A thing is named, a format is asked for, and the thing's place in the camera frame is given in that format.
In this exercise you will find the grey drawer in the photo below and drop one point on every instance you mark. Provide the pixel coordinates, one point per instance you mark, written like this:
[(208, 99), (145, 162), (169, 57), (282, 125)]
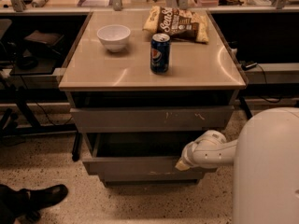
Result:
[(140, 157), (150, 119)]

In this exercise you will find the grey drawer cabinet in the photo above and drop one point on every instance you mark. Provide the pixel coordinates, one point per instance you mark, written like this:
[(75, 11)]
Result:
[(199, 75)]

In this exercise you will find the dark brown box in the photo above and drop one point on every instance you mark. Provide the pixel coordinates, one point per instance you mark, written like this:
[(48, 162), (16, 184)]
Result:
[(47, 45)]

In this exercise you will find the black stand leg left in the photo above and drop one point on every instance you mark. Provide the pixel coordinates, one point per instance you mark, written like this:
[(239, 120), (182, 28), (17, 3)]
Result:
[(76, 147)]

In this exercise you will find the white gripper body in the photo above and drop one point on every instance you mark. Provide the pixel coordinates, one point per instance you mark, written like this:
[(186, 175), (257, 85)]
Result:
[(188, 156)]

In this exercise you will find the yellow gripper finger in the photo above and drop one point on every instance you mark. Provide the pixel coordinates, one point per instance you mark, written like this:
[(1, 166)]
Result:
[(181, 166)]

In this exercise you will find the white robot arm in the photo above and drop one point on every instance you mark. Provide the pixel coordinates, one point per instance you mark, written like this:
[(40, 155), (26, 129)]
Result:
[(265, 157)]

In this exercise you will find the grey top drawer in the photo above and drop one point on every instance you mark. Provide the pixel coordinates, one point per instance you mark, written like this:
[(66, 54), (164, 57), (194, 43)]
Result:
[(150, 119)]

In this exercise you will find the black shoe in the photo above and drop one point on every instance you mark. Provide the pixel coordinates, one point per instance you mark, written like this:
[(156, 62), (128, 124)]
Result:
[(38, 199)]

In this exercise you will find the black table leg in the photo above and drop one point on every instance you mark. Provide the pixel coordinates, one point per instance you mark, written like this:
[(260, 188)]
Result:
[(245, 107)]

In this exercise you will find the white bowl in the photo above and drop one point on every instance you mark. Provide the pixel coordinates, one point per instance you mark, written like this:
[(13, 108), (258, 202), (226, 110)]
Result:
[(114, 37)]

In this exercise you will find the blue Pepsi can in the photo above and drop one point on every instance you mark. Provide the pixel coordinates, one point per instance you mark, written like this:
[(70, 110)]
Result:
[(159, 53)]

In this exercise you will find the black headphones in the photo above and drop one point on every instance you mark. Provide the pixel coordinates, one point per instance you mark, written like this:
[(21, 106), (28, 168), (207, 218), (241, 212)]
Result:
[(23, 57)]

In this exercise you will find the black power adapter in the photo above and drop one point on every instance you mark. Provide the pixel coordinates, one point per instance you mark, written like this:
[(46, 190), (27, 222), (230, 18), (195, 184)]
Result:
[(248, 65)]

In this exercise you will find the brown chips bag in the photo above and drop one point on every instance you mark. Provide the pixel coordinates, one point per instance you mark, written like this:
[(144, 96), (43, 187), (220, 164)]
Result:
[(175, 22)]

